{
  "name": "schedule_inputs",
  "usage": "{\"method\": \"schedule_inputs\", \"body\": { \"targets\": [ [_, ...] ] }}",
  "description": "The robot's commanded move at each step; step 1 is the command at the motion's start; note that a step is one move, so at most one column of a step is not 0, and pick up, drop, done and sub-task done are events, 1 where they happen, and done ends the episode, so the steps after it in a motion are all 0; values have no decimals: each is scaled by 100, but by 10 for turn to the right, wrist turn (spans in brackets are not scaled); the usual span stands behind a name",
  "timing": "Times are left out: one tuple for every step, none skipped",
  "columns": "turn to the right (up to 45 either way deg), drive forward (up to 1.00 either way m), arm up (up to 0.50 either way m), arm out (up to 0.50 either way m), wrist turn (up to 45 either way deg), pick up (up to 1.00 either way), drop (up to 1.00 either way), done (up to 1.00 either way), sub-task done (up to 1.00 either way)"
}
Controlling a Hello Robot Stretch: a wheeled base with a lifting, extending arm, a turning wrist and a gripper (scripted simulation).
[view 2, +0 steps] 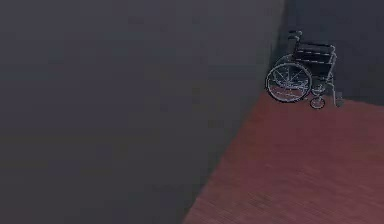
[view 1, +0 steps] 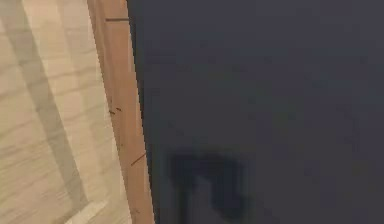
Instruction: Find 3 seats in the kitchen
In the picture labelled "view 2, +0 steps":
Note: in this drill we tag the black wheelchair with spoked wheels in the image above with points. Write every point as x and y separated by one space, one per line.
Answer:
315 58

